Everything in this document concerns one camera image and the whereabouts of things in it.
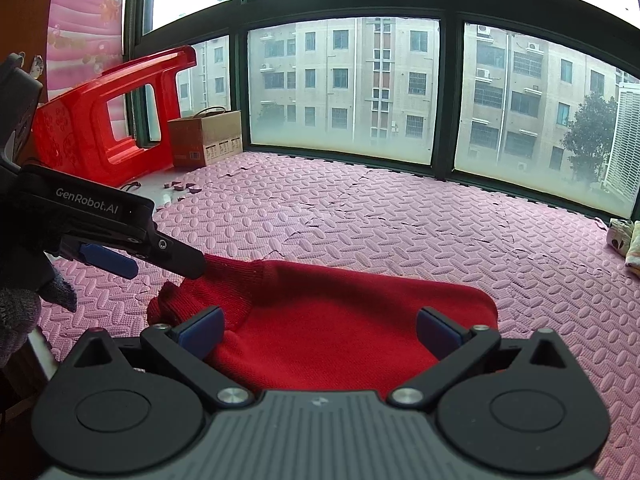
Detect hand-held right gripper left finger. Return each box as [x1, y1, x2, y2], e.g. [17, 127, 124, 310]
[61, 305, 257, 409]

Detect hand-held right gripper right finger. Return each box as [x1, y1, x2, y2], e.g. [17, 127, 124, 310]
[387, 307, 584, 409]

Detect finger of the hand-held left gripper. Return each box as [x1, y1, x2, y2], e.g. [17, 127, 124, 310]
[149, 233, 207, 280]
[79, 243, 140, 280]

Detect red pants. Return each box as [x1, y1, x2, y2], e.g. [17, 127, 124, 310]
[146, 254, 499, 395]

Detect person's left hand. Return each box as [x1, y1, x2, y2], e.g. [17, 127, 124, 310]
[0, 254, 79, 369]

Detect pink foam scraps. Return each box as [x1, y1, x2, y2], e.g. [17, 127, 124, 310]
[161, 179, 202, 195]

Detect red plastic stool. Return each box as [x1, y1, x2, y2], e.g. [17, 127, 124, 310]
[32, 45, 197, 189]

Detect pink foam mat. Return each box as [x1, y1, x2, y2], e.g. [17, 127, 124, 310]
[37, 152, 640, 480]

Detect brown cardboard box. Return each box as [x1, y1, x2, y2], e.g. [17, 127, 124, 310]
[167, 108, 245, 169]

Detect pink printed curtain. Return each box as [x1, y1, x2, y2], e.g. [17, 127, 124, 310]
[45, 0, 126, 107]

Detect brown wooden panel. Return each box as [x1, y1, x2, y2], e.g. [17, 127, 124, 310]
[0, 0, 62, 106]

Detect white dotted cloth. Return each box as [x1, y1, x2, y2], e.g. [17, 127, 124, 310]
[605, 217, 636, 252]

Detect floral folded cloth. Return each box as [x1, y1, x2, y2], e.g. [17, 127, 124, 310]
[624, 222, 640, 279]

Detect apartment building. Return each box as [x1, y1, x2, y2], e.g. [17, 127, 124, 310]
[177, 16, 623, 183]

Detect green tree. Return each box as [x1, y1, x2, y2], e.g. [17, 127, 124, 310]
[564, 91, 619, 184]

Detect white louvred grille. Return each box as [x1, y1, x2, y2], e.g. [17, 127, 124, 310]
[601, 81, 640, 202]

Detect dark green window frame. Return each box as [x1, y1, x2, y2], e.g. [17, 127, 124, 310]
[122, 0, 640, 222]

